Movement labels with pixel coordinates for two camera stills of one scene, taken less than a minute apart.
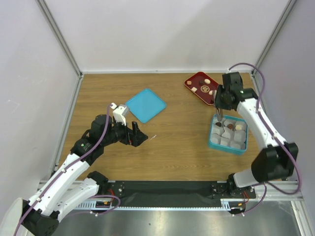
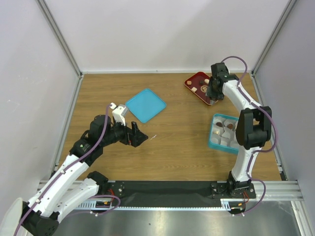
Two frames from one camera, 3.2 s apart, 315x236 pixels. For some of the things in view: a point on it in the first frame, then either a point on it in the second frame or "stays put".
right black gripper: (218, 103) to (217, 96)
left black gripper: (134, 136) stays put
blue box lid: (146, 105) stays put
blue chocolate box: (230, 135) stays put
